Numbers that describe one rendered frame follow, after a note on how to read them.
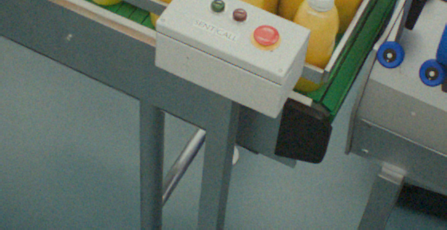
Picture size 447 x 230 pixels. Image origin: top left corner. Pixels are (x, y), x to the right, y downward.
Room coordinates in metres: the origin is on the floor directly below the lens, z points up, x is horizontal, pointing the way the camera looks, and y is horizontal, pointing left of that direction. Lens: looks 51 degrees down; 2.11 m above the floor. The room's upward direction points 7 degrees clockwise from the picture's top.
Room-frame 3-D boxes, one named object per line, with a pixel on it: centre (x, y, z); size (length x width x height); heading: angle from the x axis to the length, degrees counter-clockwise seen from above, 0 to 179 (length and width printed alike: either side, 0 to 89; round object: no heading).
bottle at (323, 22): (1.00, -0.11, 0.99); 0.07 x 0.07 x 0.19
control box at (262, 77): (0.91, 0.02, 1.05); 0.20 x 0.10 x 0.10; 70
